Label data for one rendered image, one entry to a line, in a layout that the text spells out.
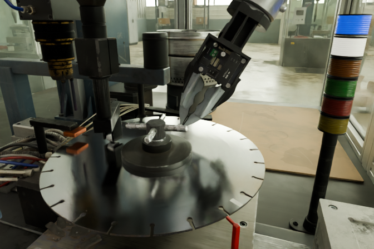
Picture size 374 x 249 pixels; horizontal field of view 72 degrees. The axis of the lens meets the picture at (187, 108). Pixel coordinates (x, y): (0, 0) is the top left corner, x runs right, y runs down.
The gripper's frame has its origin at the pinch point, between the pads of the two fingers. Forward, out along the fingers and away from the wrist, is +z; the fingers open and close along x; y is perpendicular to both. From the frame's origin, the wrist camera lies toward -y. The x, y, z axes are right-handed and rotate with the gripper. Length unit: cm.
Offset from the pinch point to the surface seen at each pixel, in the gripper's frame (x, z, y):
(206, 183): 6.9, 3.2, 13.1
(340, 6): 30, -61, -80
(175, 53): -18, -7, -56
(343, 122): 22.4, -13.2, 0.2
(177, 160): 2.2, 4.0, 9.7
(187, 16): -30, -26, -96
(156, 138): -2.2, 3.4, 8.2
